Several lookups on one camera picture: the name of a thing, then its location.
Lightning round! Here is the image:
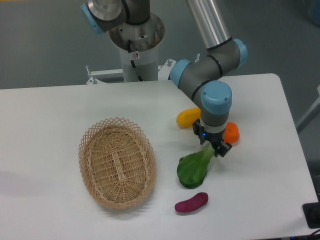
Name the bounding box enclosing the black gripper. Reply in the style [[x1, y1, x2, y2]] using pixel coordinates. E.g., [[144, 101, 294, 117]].
[[192, 119, 232, 157]]

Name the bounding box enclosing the green bok choy vegetable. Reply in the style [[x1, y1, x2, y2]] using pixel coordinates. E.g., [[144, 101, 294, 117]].
[[176, 143, 215, 189]]

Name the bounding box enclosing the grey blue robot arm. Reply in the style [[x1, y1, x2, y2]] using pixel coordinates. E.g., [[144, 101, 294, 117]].
[[80, 0, 248, 157]]

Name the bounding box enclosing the orange tangerine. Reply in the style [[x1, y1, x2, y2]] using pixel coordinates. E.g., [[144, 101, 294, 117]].
[[223, 122, 240, 144]]

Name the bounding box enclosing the yellow papaya half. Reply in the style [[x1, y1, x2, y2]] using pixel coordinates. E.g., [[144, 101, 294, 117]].
[[176, 107, 201, 128]]

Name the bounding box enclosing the purple sweet potato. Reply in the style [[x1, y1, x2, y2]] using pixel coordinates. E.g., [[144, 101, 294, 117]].
[[174, 192, 209, 213]]

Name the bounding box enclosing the woven wicker basket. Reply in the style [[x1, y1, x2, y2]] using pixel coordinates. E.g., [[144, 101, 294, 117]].
[[78, 117, 157, 210]]

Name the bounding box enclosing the black device at table edge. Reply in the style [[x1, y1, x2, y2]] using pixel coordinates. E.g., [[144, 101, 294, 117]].
[[302, 202, 320, 229]]

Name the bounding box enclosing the white metal base frame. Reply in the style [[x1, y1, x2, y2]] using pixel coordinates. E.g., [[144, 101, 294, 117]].
[[85, 58, 177, 85]]

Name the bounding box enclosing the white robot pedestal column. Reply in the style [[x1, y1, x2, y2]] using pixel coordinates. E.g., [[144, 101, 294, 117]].
[[118, 47, 158, 83]]

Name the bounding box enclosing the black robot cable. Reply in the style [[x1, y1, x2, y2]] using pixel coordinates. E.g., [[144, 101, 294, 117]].
[[127, 39, 144, 82]]

